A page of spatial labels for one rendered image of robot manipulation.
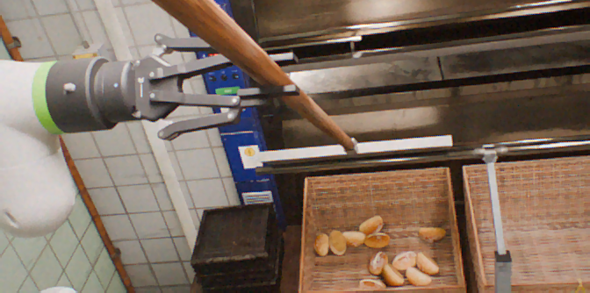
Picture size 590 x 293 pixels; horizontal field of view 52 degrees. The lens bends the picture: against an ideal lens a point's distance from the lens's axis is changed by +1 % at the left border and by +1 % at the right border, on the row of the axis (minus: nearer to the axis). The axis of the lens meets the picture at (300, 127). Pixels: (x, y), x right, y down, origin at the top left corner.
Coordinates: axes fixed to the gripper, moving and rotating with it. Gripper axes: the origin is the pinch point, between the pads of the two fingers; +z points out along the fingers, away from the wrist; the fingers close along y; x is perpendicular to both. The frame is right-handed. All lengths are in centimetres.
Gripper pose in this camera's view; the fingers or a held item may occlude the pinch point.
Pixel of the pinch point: (269, 76)
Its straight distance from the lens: 71.5
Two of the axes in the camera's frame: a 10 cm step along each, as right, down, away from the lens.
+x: -1.8, -1.2, -9.8
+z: 9.8, -0.9, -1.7
